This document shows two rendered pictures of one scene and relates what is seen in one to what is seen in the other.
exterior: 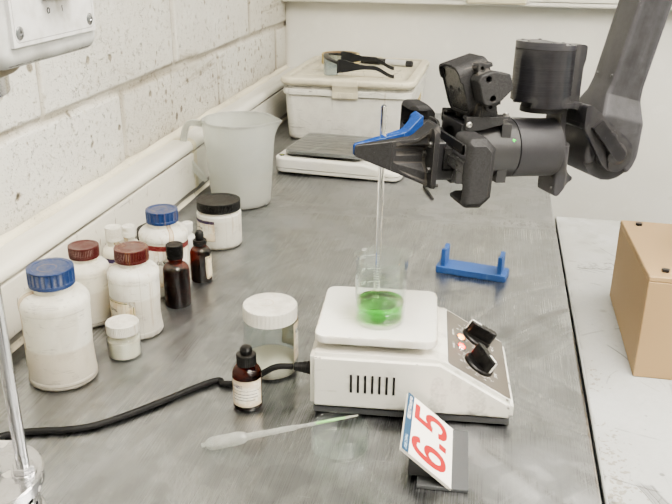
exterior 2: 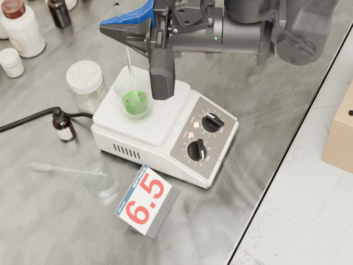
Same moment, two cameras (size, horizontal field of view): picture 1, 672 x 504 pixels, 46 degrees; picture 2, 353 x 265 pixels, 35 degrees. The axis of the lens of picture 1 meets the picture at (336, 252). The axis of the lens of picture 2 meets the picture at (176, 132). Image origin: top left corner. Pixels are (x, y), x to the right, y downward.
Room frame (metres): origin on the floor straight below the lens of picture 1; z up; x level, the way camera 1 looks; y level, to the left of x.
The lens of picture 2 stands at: (0.29, -0.30, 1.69)
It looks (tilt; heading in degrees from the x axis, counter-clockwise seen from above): 57 degrees down; 25
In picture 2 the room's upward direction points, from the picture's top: 8 degrees counter-clockwise
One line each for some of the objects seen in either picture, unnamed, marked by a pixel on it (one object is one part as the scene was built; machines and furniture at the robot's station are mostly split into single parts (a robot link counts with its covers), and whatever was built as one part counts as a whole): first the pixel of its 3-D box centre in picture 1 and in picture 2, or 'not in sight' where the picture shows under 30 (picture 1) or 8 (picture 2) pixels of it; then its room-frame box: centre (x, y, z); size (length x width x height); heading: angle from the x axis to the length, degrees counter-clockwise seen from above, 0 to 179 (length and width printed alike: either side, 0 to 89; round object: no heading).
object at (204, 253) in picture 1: (200, 255); not in sight; (1.01, 0.19, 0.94); 0.03 x 0.03 x 0.07
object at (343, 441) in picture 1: (340, 436); (101, 180); (0.63, -0.01, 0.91); 0.06 x 0.06 x 0.02
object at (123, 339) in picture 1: (123, 338); (11, 63); (0.80, 0.24, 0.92); 0.04 x 0.04 x 0.04
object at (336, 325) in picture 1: (378, 315); (142, 103); (0.74, -0.04, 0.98); 0.12 x 0.12 x 0.01; 84
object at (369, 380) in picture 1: (402, 354); (159, 124); (0.74, -0.07, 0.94); 0.22 x 0.13 x 0.08; 84
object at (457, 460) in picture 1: (435, 440); (148, 201); (0.61, -0.09, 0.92); 0.09 x 0.06 x 0.04; 171
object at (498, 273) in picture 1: (472, 261); not in sight; (1.04, -0.19, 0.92); 0.10 x 0.03 x 0.04; 69
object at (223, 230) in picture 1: (219, 221); not in sight; (1.15, 0.18, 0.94); 0.07 x 0.07 x 0.07
